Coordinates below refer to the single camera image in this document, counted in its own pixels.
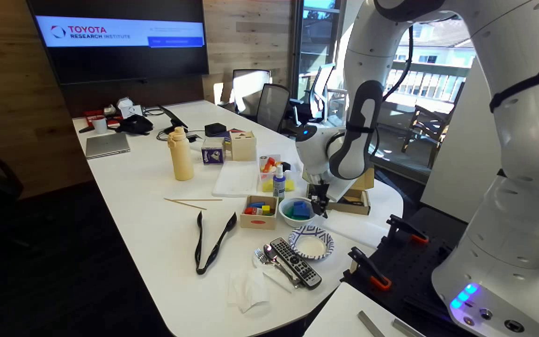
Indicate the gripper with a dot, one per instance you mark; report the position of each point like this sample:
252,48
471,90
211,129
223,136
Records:
318,189

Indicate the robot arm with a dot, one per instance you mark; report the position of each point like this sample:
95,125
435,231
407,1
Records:
522,140

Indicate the cardboard box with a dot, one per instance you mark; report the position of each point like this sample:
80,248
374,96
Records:
356,199

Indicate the wooden block box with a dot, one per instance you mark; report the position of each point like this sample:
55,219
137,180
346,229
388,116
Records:
258,221

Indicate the wooden shape sorter box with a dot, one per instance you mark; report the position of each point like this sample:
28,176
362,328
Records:
243,147

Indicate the purple tissue box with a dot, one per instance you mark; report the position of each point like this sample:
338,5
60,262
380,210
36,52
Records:
212,153

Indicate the small black box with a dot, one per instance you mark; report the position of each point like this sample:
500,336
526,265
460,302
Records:
215,129

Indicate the small white box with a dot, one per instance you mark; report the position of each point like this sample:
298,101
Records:
129,109

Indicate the blue block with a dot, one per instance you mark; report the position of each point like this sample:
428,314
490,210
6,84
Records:
301,209

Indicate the white bowl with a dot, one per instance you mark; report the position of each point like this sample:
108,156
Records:
297,221

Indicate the blue patterned paper bowl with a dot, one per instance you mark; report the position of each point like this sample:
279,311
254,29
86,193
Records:
311,244

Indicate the glue bottle with blue cap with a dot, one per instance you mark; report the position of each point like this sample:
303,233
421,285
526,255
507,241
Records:
279,183

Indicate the yellow sponge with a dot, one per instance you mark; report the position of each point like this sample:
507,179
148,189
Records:
267,186

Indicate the clear plastic container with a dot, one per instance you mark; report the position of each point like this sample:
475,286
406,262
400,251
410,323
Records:
266,175

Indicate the heap of coloured blocks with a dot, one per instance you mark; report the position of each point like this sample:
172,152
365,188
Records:
258,208

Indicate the black remote control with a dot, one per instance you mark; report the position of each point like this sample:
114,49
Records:
295,263

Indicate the silver spoon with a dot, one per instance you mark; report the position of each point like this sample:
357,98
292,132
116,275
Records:
270,252

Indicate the black clamp with orange tips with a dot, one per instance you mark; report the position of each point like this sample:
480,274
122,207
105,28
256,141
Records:
403,226
367,267

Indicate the flat white napkin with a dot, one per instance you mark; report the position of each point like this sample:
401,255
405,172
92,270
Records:
269,277

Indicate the white cutting board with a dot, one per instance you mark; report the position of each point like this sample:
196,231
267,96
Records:
234,180

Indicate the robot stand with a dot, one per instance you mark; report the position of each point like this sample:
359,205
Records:
405,267

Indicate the crumpled white napkin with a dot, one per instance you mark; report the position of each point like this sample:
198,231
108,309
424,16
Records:
249,290

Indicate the row of office chairs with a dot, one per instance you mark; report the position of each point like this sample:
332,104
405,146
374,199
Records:
272,105

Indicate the black tongs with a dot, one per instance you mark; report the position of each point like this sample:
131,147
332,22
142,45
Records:
213,250

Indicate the grey metal bar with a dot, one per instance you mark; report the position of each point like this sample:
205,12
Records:
407,329
370,324

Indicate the wooden outdoor chair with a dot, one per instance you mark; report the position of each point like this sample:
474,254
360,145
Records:
426,128

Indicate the wooden chopstick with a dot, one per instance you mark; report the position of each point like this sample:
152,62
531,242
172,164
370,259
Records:
185,204

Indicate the cream water bottle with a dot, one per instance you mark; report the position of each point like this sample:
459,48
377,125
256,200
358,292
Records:
181,157

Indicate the black tablet on stand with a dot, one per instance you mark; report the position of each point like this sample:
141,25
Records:
173,119

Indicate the black pouch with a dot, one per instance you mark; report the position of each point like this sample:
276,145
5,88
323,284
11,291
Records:
136,125

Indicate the silver laptop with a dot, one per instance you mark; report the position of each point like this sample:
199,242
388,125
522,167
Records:
107,145

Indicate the white mug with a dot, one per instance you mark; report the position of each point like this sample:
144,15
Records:
99,125

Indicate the wall screen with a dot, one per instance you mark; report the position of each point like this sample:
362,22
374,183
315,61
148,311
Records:
120,42

